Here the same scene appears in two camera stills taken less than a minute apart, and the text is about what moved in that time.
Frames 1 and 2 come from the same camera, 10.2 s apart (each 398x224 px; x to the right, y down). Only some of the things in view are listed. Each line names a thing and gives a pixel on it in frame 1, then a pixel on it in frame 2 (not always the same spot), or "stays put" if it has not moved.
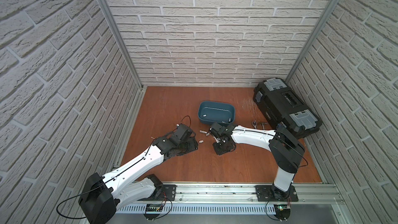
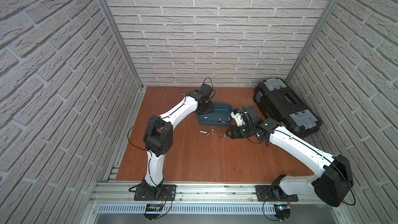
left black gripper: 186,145 → 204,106
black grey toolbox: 279,103 stays put
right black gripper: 219,152 → 233,134
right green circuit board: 282,211 stays put
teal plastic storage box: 212,112 stays put
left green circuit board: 153,207 stays put
